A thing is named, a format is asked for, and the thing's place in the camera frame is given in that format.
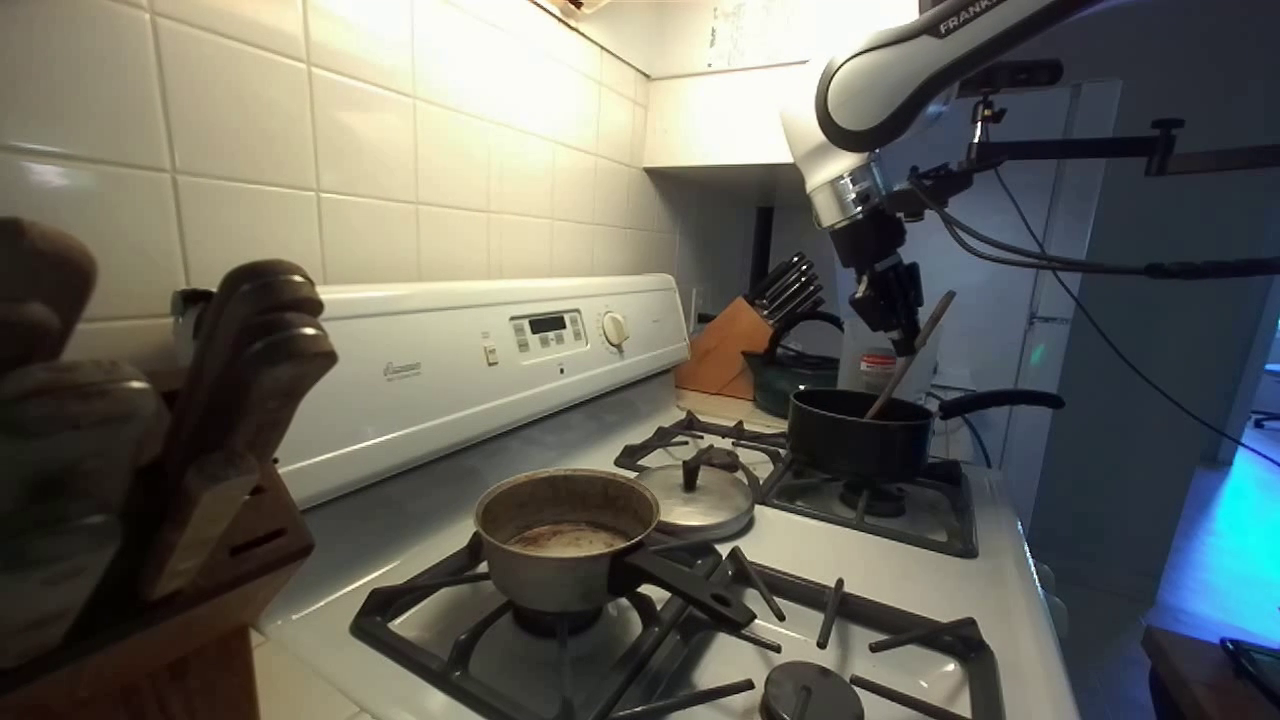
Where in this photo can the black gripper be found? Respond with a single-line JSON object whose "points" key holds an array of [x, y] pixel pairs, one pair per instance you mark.
{"points": [[887, 285]]}

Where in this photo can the wooden spoon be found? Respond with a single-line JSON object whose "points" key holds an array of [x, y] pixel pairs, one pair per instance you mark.
{"points": [[904, 360]]}

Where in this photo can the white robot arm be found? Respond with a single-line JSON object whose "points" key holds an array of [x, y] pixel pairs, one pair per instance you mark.
{"points": [[858, 103]]}

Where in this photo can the black pot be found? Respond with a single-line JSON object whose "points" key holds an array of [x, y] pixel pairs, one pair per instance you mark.
{"points": [[858, 439]]}

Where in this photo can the steel pot lid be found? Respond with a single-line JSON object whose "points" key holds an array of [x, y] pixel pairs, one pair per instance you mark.
{"points": [[700, 498]]}

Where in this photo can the green kettle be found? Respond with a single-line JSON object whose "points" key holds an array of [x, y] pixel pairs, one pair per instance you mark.
{"points": [[781, 368]]}

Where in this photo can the wooden knife block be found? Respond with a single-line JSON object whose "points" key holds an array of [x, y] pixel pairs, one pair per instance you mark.
{"points": [[746, 327], [143, 512]]}

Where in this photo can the white range hood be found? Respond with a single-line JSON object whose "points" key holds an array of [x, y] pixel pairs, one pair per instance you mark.
{"points": [[724, 70]]}

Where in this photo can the small steel saucepan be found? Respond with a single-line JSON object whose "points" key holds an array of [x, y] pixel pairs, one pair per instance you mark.
{"points": [[571, 542]]}

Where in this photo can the white gas stove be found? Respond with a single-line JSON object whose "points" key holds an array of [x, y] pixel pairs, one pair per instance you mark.
{"points": [[450, 391]]}

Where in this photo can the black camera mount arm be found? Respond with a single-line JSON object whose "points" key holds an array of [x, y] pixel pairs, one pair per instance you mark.
{"points": [[1158, 152]]}

